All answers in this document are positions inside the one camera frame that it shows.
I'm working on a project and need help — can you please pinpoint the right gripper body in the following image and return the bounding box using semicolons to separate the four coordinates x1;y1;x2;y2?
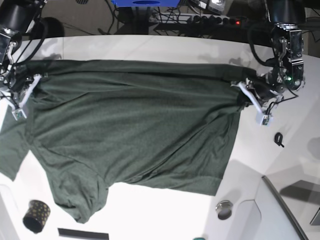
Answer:
0;73;42;105

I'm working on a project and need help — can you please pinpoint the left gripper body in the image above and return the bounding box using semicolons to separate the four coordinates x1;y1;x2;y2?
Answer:
231;76;284;107

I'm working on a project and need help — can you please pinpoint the dark green t-shirt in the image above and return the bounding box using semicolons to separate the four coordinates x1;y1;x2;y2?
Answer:
0;60;256;224

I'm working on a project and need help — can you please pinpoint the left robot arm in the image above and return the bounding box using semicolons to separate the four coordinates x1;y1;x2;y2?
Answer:
9;24;304;125

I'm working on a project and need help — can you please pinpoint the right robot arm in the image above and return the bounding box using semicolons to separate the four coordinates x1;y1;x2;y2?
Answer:
0;0;48;110

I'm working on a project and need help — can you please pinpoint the small black clip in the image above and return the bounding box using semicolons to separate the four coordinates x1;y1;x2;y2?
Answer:
274;132;285;148

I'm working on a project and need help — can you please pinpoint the round metal table grommet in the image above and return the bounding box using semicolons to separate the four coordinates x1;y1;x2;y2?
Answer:
215;200;233;220

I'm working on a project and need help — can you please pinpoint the black patterned cup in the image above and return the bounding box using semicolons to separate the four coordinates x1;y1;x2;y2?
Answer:
22;200;51;234

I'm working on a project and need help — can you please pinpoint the white power strip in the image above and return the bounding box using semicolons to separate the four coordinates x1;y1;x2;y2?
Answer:
149;12;242;27

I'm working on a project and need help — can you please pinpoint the blue bin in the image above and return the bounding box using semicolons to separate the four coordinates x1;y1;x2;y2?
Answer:
111;0;180;8

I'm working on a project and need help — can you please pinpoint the small green object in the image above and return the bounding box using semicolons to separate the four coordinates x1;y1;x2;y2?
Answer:
193;236;207;240

